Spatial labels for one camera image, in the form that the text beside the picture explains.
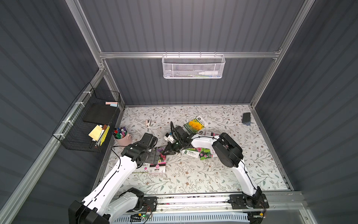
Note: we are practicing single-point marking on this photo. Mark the chrysanthemum seed packet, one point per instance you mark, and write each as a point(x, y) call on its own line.
point(156, 167)

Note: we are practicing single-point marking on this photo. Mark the pink pen cup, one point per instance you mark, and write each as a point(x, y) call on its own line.
point(122, 137)

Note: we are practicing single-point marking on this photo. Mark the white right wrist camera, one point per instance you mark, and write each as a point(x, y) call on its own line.
point(168, 137)

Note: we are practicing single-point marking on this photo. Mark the black wire wall basket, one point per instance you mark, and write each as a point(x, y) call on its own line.
point(87, 124)

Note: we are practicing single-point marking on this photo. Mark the yellow sunflower seed packet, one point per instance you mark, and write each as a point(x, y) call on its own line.
point(195, 125)

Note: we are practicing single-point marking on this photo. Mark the white wire mesh basket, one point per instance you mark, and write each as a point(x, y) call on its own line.
point(188, 66)

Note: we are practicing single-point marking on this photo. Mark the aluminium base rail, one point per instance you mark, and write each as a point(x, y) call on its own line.
point(218, 201)

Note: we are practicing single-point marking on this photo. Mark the pink hollyhock seed packet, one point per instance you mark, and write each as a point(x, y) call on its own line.
point(207, 133)

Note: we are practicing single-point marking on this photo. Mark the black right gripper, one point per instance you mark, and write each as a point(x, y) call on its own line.
point(177, 134)

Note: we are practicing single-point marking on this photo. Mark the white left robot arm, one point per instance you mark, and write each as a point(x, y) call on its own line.
point(109, 182)

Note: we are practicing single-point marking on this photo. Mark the black rectangular block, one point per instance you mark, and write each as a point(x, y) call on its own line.
point(246, 119)

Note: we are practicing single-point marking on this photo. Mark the yellow sticky notes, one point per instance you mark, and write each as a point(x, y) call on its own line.
point(96, 132)

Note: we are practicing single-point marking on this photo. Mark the green mimosa seed packet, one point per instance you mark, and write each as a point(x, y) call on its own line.
point(206, 153)

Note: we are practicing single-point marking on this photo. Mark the black notebook in basket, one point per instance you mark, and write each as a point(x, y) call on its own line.
point(99, 114)

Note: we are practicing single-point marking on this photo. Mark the white tube in basket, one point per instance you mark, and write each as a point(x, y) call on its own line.
point(209, 73)

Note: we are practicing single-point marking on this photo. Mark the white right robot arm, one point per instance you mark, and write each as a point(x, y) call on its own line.
point(229, 154)

